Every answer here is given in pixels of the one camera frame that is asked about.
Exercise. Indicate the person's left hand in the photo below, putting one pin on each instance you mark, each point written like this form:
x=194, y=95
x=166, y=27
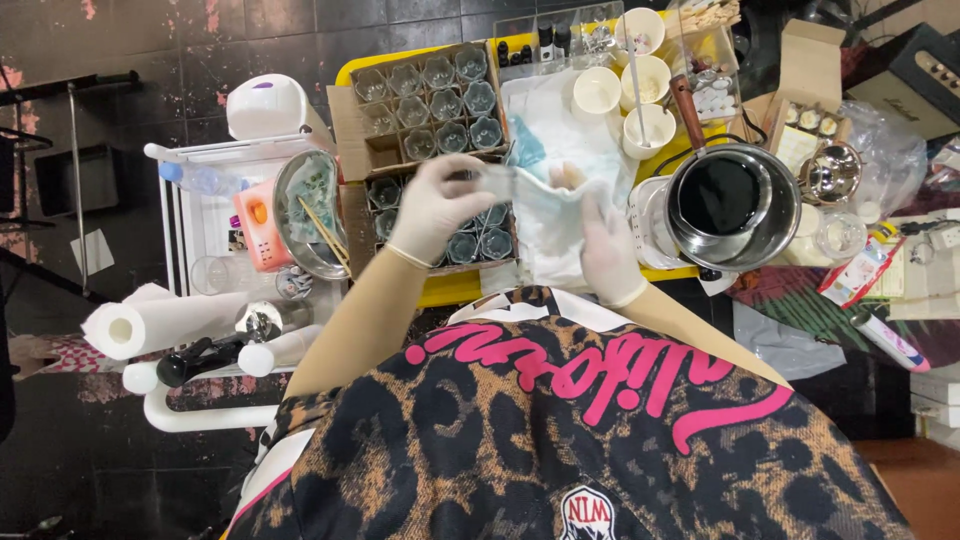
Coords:
x=427, y=214

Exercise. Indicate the person's right hand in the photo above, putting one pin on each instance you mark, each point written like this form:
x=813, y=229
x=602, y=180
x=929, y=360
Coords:
x=611, y=251

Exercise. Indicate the person's right fingers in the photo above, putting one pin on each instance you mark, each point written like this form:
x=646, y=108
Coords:
x=596, y=217

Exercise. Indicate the white cleaning cloth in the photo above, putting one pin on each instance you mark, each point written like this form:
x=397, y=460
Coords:
x=551, y=225

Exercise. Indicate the small clear glass jar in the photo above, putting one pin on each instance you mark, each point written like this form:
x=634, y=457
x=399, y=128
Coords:
x=499, y=184

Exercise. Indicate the white electric hot plate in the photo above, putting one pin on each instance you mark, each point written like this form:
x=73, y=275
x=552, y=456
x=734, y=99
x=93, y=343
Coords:
x=649, y=225

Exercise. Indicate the white paper cup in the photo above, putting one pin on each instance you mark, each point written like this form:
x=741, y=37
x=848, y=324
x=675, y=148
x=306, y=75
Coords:
x=646, y=81
x=596, y=91
x=651, y=129
x=640, y=30

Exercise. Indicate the cluster of teal glass jars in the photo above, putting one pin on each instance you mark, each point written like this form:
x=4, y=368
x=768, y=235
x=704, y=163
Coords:
x=480, y=244

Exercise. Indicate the white stirring stick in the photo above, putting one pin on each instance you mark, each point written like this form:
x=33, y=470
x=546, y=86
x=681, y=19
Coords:
x=637, y=82

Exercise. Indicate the clear plastic organizer box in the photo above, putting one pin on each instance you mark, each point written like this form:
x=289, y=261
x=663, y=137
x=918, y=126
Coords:
x=559, y=37

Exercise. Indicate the clear box of wooden sticks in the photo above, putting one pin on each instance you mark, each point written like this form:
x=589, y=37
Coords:
x=709, y=67

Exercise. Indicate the group of scalloped glass jars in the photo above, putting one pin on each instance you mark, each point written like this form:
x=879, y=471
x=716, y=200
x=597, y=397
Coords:
x=442, y=101

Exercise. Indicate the leopard print shirt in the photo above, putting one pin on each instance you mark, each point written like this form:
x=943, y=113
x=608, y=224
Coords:
x=570, y=442

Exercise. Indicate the grey plastic bag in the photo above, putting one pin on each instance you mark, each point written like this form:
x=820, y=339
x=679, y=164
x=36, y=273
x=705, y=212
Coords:
x=784, y=345

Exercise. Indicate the small steel pitcher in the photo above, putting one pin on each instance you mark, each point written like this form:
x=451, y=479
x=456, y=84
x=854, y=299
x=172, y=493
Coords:
x=831, y=172

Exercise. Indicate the small cardboard jar tray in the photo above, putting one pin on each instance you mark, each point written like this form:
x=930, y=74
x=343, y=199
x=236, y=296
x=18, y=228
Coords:
x=356, y=225

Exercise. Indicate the round clear glass jar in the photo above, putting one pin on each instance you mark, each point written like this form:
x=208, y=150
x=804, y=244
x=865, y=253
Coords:
x=841, y=235

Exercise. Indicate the large cardboard jar tray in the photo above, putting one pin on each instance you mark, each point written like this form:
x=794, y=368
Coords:
x=356, y=154

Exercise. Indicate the open cardboard candle box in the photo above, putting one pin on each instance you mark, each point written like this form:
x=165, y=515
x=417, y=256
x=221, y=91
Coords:
x=810, y=82

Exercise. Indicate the red and white packet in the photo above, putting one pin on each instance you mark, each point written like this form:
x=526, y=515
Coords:
x=855, y=274

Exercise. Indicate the wooden chopsticks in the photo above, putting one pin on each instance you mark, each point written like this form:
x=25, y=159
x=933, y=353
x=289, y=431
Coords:
x=324, y=232

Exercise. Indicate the steel mixing bowl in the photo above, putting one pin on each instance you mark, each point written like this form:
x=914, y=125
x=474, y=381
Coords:
x=307, y=191

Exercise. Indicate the clear plastic bag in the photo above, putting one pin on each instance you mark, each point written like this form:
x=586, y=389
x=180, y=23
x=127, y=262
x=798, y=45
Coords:
x=892, y=154

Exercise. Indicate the small jar of wicks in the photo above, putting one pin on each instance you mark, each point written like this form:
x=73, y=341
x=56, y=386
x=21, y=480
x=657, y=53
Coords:
x=294, y=283

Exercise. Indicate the white and pink tube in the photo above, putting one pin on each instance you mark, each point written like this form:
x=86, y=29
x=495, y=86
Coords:
x=889, y=341

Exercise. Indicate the orange and pink device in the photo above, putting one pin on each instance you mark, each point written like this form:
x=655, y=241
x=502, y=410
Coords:
x=259, y=225

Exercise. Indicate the small white roll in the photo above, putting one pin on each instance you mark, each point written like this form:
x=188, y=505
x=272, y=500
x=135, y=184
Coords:
x=281, y=351

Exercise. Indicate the shiny steel canister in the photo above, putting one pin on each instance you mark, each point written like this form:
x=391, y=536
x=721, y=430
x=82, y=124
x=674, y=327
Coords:
x=270, y=321

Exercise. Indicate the black guitar amplifier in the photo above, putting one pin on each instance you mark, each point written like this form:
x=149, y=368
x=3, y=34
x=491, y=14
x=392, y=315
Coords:
x=911, y=82

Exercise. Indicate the white domed lamp device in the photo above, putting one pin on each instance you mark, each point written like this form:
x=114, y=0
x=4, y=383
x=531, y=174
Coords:
x=266, y=105

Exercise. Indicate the clear drinking glass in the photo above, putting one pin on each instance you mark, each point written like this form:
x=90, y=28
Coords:
x=214, y=275

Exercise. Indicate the clear plastic water bottle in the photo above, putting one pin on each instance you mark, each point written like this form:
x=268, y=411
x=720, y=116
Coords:
x=199, y=178

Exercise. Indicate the white rolling cart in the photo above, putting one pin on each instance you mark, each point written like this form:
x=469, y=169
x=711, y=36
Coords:
x=187, y=225

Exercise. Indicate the white paper towel roll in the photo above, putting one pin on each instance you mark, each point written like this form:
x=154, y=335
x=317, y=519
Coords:
x=165, y=322

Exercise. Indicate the black metal stand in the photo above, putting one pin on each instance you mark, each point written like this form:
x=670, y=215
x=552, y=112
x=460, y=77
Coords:
x=75, y=150

